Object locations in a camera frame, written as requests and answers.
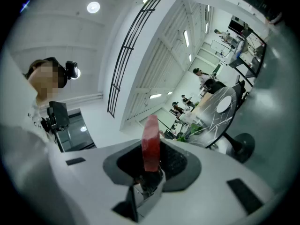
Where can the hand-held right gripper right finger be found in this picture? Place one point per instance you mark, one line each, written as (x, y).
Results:
(194, 172)

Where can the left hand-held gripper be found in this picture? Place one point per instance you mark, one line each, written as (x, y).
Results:
(58, 116)

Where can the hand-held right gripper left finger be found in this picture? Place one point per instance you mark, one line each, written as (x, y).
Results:
(109, 170)

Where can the red food piece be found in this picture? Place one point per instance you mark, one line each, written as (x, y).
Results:
(151, 144)

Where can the white round plate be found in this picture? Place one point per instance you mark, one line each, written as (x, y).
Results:
(223, 104)

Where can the person's white shirt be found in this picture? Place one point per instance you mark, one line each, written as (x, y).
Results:
(35, 123)

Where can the dark glass partition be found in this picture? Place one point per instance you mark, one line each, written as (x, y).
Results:
(75, 135)

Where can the person's head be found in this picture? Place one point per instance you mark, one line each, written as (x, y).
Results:
(47, 78)

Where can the green leafy plant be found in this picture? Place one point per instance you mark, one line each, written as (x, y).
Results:
(192, 130)

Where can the round black marble table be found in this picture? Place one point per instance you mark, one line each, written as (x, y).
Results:
(211, 121)

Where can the wooden desk with white legs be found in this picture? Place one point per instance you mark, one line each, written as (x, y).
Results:
(204, 101)

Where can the black office chair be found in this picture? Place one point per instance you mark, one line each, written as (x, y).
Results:
(215, 86)
(241, 90)

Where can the black metal ceiling grille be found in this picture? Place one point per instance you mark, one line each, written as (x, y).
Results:
(131, 41)

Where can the round ceiling light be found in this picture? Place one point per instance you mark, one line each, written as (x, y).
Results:
(93, 7)

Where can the white board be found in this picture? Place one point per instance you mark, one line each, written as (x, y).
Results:
(220, 47)

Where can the black head-mounted camera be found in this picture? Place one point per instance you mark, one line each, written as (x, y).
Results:
(71, 69)

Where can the black frame desk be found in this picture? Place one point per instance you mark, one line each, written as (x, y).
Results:
(248, 57)

